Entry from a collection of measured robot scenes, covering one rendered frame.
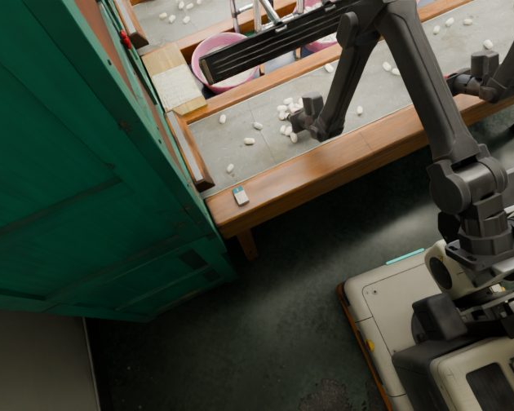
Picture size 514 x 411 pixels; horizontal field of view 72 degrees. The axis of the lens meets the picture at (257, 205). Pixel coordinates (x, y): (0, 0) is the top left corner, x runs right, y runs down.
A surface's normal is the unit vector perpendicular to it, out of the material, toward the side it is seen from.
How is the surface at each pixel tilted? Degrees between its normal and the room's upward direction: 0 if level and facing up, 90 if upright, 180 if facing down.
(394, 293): 0
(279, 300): 0
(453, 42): 0
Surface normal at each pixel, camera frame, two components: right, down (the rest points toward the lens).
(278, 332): -0.07, -0.34
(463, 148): 0.18, -0.09
